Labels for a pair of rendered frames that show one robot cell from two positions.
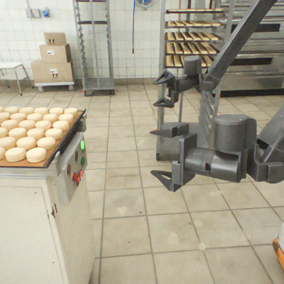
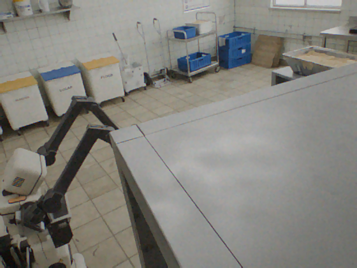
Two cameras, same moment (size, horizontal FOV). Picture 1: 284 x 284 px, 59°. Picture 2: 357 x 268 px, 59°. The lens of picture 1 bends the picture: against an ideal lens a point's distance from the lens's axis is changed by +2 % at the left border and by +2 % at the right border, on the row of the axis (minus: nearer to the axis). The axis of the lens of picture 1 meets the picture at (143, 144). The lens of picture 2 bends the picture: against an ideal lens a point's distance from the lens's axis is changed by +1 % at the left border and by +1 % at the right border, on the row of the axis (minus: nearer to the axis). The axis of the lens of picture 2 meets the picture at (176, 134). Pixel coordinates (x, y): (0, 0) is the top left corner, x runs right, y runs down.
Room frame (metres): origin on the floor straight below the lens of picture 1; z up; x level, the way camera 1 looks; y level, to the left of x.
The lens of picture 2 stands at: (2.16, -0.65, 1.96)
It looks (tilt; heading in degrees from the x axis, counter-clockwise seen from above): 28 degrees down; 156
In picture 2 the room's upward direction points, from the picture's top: 7 degrees counter-clockwise
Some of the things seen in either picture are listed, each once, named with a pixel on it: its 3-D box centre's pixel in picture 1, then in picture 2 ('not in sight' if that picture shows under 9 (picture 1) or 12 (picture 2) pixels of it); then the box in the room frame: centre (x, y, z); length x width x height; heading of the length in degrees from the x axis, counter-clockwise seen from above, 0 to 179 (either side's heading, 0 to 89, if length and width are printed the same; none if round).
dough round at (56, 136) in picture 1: (54, 134); not in sight; (0.70, 0.28, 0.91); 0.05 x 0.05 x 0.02
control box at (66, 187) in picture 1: (72, 166); not in sight; (0.74, 0.25, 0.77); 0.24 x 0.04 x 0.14; 177
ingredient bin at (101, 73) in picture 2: not in sight; (102, 80); (-3.02, 0.41, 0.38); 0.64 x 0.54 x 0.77; 3
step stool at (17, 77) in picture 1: (11, 77); not in sight; (4.12, 2.16, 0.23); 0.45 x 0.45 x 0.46; 87
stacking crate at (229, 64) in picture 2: not in sight; (233, 59); (-3.12, 3.21, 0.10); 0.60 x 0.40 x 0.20; 93
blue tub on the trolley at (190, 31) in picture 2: not in sight; (184, 32); (-3.03, 2.07, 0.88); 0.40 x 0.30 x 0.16; 9
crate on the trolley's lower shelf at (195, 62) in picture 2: not in sight; (194, 61); (-3.09, 2.26, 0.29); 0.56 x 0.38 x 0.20; 104
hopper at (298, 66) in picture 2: not in sight; (327, 67); (0.79, 1.12, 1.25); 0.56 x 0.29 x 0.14; 177
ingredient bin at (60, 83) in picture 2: not in sight; (64, 91); (-2.96, -0.24, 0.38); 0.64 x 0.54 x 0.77; 5
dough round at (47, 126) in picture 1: (43, 125); not in sight; (0.77, 0.34, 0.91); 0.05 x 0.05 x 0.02
